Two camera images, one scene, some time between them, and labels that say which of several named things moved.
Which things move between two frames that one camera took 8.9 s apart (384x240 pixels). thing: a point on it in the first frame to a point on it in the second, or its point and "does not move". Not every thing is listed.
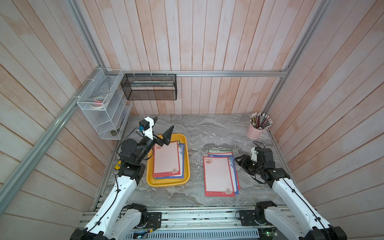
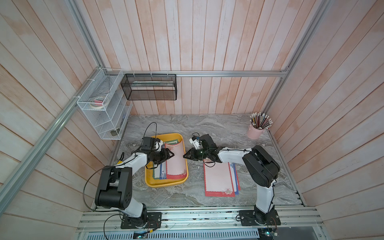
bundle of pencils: (261, 120) does not move
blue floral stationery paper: (232, 169) does not move
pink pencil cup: (253, 133) does not move
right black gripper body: (251, 166) to (199, 154)
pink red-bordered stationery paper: (217, 177) to (238, 181)
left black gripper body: (146, 144) to (160, 156)
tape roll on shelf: (98, 101) does not move
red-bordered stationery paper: (218, 178) does not move
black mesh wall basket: (150, 86) does not move
